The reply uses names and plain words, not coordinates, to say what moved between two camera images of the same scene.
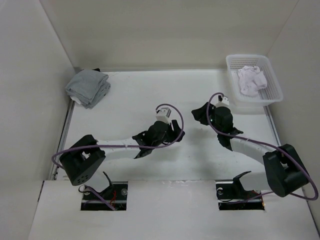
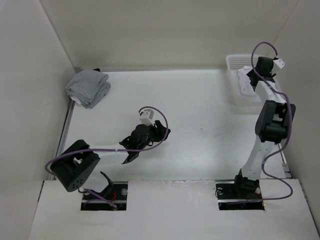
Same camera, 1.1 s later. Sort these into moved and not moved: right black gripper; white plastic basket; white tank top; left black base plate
Moved: right black gripper
Not moved: white tank top; white plastic basket; left black base plate
